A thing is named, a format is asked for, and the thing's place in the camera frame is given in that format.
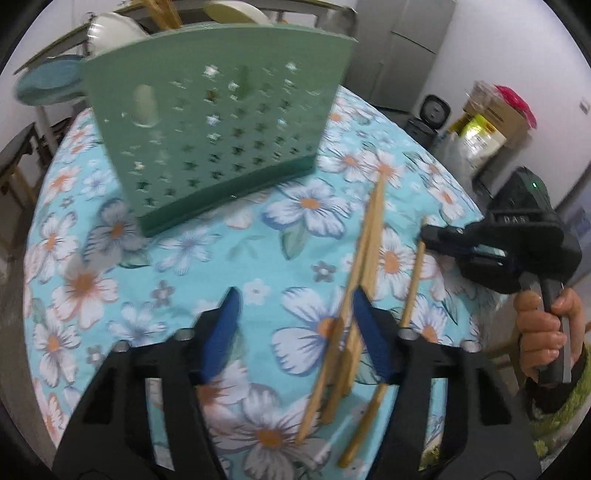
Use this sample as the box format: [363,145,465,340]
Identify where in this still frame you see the floral teal blanket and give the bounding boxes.
[23,85,504,480]

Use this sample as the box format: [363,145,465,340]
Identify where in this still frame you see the pink plastic bag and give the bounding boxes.
[493,84,537,131]

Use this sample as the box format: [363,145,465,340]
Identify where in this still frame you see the green perforated utensil holder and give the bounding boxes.
[78,23,358,238]

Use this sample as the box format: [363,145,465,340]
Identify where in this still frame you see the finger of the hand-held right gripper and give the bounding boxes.
[421,222,506,261]

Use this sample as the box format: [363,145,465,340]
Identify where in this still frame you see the wooden chair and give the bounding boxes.
[0,121,63,259]

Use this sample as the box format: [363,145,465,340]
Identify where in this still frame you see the cream plastic spoon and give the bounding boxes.
[203,0,274,26]

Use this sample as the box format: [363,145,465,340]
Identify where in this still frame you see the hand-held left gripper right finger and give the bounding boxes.
[352,288,542,480]

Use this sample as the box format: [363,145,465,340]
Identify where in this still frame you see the person's right hand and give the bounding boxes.
[515,288,584,378]

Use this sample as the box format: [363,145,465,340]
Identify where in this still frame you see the cardboard box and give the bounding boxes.
[462,80,532,153]

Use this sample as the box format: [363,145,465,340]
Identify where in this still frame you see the grey refrigerator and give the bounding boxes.
[355,0,458,112]

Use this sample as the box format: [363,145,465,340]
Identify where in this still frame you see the bunch of wooden chopsticks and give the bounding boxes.
[143,0,391,468]

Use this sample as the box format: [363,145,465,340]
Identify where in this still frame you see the clear plastic bag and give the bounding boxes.
[464,79,502,109]

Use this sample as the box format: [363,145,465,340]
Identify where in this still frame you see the black rice cooker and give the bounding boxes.
[405,95,452,148]

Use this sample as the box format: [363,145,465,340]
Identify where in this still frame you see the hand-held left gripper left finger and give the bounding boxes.
[53,287,241,480]

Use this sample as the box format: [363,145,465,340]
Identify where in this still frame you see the yellow green rice bag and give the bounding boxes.
[449,115,504,174]

